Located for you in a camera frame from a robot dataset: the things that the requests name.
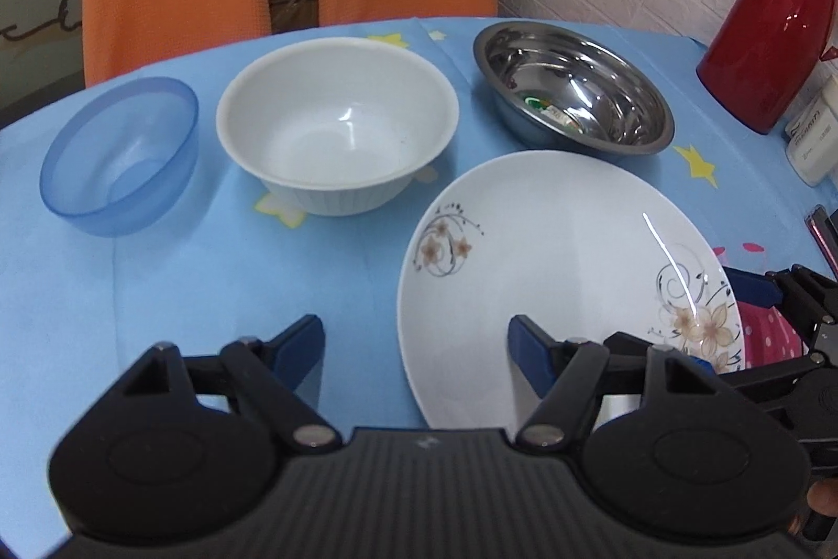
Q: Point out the red thermos jug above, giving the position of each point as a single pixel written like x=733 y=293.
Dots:
x=772 y=28

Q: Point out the blue plastic bowl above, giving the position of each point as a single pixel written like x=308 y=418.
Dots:
x=124 y=153

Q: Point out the dark pink-edged flat object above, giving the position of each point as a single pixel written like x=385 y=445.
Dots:
x=823 y=235

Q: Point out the stainless steel bowl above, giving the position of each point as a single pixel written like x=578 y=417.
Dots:
x=576 y=81

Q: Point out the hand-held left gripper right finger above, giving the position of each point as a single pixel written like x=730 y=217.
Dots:
x=527 y=351

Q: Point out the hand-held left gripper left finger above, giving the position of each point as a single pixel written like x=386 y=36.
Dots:
x=298 y=340

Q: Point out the white ceramic bowl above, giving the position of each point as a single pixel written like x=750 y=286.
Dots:
x=340 y=127

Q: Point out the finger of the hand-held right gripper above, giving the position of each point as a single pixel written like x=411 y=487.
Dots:
x=753 y=379
x=753 y=289

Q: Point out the blue star-printed tablecloth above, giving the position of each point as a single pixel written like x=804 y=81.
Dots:
x=196 y=284

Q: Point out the person's right hand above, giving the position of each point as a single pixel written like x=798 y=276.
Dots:
x=821 y=495

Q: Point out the white floral plate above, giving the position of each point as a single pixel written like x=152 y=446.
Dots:
x=556 y=258

